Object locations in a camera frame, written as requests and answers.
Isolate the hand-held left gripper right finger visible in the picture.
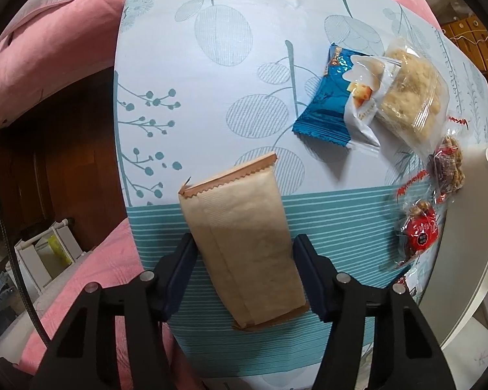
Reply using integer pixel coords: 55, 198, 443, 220
293, 233, 458, 390

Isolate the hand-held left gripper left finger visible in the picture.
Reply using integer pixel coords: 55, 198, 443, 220
30, 233, 198, 390

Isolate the brown paper snack packet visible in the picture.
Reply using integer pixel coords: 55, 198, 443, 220
178, 152, 310, 331

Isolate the white plastic storage box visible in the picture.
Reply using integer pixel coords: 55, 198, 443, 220
409, 143, 488, 348

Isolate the clear red edged snack packet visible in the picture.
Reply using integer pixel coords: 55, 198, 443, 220
399, 268, 424, 301

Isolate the red label nut packet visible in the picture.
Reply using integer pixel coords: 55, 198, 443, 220
394, 199, 442, 269

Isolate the white plastic rack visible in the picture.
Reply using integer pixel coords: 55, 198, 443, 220
14, 219, 84, 293

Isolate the blue white foil snack packet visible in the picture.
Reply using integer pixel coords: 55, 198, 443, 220
291, 43, 401, 149

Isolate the clear nut snack packet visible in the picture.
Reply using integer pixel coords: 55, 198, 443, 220
394, 120, 470, 206

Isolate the clear rice crisp packet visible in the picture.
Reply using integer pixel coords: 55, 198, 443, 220
374, 37, 450, 157

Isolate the tree print tablecloth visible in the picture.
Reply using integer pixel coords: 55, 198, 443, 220
113, 0, 488, 378

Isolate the pink blanket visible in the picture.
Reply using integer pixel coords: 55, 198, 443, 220
0, 0, 442, 390

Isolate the wooden desk with drawers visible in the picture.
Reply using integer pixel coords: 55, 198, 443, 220
439, 12, 488, 74

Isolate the black cable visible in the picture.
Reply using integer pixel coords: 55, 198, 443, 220
0, 166, 49, 350

